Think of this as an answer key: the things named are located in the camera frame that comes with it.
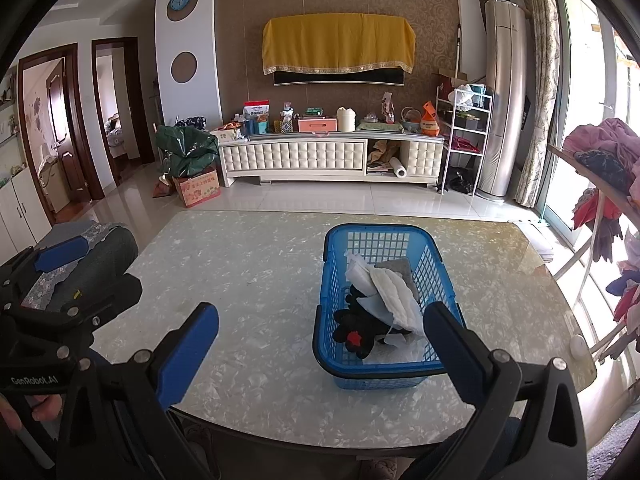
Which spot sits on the orange bag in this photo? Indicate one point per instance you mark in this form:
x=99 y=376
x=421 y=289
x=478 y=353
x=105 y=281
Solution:
x=430 y=121

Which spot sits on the white plastic bag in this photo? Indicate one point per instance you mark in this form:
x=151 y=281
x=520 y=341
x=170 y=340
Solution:
x=465 y=97

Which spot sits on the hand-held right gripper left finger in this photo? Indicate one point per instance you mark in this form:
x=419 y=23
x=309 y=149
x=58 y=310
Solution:
x=187 y=355

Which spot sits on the white side cabinet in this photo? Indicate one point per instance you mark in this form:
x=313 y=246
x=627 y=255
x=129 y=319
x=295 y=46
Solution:
x=15 y=200

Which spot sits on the red and white packet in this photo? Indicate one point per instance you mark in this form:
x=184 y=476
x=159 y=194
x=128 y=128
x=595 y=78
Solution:
x=256 y=109

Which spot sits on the wooden clothes rack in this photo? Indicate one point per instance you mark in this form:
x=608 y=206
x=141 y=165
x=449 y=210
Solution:
x=585 y=170

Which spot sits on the light blue cloth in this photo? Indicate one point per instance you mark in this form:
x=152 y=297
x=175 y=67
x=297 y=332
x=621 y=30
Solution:
x=374 y=306

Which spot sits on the white quilted pad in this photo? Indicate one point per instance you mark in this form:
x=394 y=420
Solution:
x=395 y=296

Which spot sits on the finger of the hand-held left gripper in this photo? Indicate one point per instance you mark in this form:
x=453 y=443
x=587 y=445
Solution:
x=107 y=297
x=62 y=254

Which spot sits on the yellow television cover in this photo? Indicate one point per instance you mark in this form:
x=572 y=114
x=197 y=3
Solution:
x=340 y=42

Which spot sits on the green plastic bag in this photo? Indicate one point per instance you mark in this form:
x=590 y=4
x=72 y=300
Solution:
x=187 y=152

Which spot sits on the standing air conditioner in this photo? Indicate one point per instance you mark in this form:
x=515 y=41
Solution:
x=500 y=100

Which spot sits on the paper towel roll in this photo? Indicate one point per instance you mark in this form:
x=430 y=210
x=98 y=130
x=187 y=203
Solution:
x=397 y=167

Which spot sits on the dark chair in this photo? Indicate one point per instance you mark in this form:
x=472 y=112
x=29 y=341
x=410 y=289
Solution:
x=117 y=250

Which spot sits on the black bag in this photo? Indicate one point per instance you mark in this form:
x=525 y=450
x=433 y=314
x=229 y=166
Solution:
x=457 y=180

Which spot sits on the person's left hand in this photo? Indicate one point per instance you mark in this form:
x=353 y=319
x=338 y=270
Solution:
x=47 y=406

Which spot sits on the printed cardboard box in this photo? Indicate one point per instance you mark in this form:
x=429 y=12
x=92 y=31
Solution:
x=197 y=189

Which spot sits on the white tufted television cabinet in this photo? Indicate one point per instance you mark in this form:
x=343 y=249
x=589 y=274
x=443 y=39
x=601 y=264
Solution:
x=295 y=157

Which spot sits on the blue plastic basket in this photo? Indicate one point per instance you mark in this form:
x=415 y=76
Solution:
x=375 y=229

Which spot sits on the pile of clothes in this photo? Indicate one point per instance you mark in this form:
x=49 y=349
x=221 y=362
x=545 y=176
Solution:
x=610 y=137

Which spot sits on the brown wooden door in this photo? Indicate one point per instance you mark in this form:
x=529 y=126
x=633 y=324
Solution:
x=60 y=125

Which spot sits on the brown doorway frame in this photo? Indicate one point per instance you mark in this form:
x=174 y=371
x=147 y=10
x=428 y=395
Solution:
x=142 y=110

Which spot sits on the green tray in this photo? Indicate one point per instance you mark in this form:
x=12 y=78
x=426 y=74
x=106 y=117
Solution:
x=375 y=126

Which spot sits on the white metal rack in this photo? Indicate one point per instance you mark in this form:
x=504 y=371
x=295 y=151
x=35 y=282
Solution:
x=465 y=134

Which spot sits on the grey lace cloth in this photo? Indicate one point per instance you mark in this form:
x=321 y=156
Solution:
x=95 y=233

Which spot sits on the white towel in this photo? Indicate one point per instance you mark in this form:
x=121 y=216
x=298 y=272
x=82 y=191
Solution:
x=356 y=272

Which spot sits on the white carton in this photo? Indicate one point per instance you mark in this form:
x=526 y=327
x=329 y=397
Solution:
x=227 y=135

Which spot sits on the black television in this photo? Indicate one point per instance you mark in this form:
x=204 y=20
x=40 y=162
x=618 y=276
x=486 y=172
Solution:
x=340 y=78

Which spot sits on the pink storage box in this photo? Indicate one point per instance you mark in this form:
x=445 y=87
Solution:
x=317 y=125

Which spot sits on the grey mop pole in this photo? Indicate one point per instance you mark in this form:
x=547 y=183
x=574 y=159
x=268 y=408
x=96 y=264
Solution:
x=458 y=50

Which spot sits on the white jar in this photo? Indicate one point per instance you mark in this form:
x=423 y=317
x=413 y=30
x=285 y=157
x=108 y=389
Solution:
x=346 y=119

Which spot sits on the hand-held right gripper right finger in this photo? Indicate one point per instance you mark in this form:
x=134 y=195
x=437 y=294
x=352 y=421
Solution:
x=452 y=357

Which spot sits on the blue wall clock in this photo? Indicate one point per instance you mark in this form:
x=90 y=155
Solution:
x=180 y=1

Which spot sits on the grey fuzzy pad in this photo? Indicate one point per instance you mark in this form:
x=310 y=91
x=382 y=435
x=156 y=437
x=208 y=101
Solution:
x=400 y=270

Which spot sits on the patterned curtain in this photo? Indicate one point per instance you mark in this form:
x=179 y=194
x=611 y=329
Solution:
x=542 y=85

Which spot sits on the white round object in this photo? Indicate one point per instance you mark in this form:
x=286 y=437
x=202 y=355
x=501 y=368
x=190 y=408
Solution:
x=577 y=346

